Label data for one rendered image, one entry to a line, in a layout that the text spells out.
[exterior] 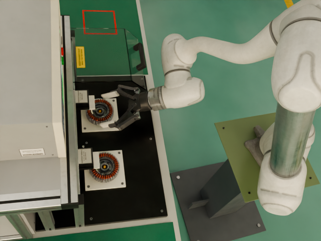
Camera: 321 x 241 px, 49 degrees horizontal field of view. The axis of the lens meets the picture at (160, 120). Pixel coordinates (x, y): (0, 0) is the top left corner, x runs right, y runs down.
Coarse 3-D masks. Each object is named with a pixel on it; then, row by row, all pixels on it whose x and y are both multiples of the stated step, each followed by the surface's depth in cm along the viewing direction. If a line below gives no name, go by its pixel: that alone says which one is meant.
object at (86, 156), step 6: (78, 150) 123; (84, 150) 123; (90, 150) 123; (78, 156) 121; (84, 156) 122; (90, 156) 122; (96, 156) 127; (84, 162) 121; (90, 162) 121; (96, 162) 126; (84, 168) 122; (90, 168) 123; (96, 168) 126
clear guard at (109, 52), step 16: (80, 32) 129; (96, 32) 131; (112, 32) 132; (128, 32) 136; (96, 48) 127; (112, 48) 128; (128, 48) 130; (96, 64) 124; (112, 64) 125; (128, 64) 126; (80, 80) 119; (96, 80) 120; (112, 80) 122; (128, 80) 123
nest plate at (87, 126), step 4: (108, 100) 151; (112, 100) 151; (116, 100) 151; (112, 104) 150; (116, 104) 150; (96, 108) 148; (116, 108) 149; (84, 112) 146; (116, 112) 148; (84, 116) 145; (116, 116) 147; (84, 120) 144; (88, 120) 144; (116, 120) 146; (84, 124) 143; (88, 124) 143; (92, 124) 144; (84, 128) 142; (88, 128) 143; (92, 128) 143; (96, 128) 143; (100, 128) 144; (104, 128) 144; (108, 128) 144; (112, 128) 144; (116, 128) 145
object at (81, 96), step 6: (78, 90) 134; (84, 90) 135; (78, 96) 133; (84, 96) 133; (90, 96) 138; (78, 102) 132; (84, 102) 132; (90, 102) 137; (78, 108) 133; (84, 108) 134; (90, 108) 136
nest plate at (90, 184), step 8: (104, 152) 139; (112, 152) 139; (120, 152) 140; (120, 160) 138; (120, 168) 137; (88, 176) 133; (120, 176) 135; (88, 184) 132; (96, 184) 132; (104, 184) 133; (112, 184) 133; (120, 184) 134
